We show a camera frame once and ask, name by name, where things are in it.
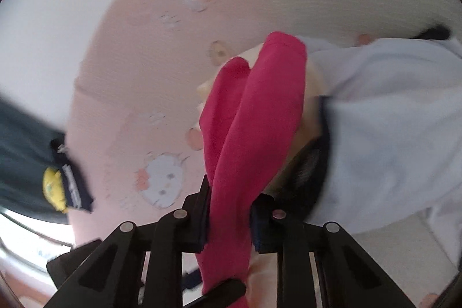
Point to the white shirt with navy collar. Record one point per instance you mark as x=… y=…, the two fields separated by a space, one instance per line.
x=389 y=120

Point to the pink printed blanket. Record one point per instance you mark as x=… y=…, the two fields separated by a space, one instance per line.
x=144 y=77

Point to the navy garment with white stripes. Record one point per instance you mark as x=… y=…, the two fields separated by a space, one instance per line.
x=74 y=181

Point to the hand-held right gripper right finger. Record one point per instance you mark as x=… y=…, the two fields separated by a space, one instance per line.
x=255 y=225

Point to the window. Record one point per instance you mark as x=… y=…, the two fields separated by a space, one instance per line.
x=21 y=232

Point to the cream and pink shirt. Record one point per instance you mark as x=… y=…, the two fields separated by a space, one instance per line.
x=252 y=113

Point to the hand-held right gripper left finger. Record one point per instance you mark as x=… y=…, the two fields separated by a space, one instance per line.
x=204 y=221

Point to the yellow plush toy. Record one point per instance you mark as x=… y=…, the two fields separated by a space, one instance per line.
x=54 y=189

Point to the dark curtain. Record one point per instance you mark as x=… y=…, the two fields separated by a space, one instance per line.
x=25 y=156

